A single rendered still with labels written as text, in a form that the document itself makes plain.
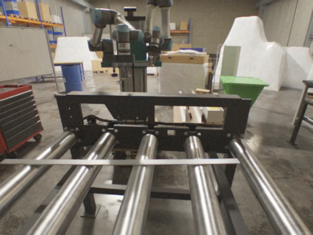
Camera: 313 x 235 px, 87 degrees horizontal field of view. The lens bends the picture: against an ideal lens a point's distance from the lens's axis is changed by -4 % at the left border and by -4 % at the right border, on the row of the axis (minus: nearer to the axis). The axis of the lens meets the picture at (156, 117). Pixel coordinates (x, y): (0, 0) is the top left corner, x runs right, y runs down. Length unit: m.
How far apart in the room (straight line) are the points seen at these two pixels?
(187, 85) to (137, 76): 2.38
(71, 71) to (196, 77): 4.07
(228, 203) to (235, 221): 0.10
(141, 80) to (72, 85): 4.52
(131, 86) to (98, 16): 0.95
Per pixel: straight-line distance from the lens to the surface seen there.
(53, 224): 0.78
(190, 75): 4.34
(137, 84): 2.22
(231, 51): 4.63
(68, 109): 1.37
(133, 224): 0.69
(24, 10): 14.22
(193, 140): 1.13
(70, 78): 6.44
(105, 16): 1.63
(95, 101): 1.24
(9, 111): 2.96
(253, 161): 1.05
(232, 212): 0.94
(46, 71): 5.84
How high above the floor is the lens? 1.47
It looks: 23 degrees down
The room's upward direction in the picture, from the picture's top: straight up
